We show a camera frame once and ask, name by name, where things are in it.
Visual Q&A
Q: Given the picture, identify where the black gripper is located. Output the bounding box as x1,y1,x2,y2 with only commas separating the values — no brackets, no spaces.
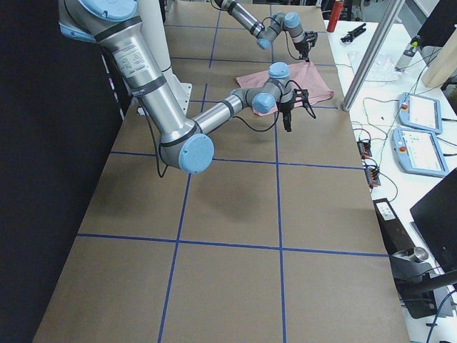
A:
278,89,316,132
293,31,318,63

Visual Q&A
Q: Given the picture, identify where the pink t-shirt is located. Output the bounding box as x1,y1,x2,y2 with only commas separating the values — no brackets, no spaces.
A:
236,62,334,105

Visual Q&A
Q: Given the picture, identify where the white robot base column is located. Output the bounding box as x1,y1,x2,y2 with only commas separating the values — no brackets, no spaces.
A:
137,0,192,114

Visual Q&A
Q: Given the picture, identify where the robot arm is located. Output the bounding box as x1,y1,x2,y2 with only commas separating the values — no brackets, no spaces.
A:
211,0,318,62
59,0,311,174

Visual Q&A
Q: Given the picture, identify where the black folded tripod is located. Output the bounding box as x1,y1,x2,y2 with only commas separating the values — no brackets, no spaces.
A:
341,23,366,44

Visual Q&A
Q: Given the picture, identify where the red bottle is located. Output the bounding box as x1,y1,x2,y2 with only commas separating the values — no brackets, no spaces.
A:
326,0,344,33

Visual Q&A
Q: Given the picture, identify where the clear plastic bag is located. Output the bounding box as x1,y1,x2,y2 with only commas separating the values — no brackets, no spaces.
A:
348,51,401,82

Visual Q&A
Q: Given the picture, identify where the orange terminal block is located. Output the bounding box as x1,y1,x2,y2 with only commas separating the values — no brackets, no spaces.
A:
357,140,372,159
364,166,381,189

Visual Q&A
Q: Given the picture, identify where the upper teach pendant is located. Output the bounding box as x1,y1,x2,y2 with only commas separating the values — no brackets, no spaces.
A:
398,92,443,134

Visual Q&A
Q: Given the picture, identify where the teach pendant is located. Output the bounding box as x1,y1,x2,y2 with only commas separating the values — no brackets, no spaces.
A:
398,92,443,134
392,127,449,178

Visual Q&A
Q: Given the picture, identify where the lower teach pendant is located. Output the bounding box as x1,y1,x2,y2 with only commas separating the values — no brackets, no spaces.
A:
392,127,449,178

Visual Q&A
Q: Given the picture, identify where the brown paper table cover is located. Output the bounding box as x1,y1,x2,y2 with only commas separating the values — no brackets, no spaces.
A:
34,6,409,342

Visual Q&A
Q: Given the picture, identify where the black box with label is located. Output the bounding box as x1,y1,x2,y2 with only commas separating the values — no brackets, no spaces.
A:
373,198,415,255

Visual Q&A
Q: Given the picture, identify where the black monitor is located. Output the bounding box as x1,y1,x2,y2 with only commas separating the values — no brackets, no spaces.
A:
410,171,456,272

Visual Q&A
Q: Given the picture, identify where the aluminium frame post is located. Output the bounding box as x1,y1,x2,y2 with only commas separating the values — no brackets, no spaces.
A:
341,0,405,111

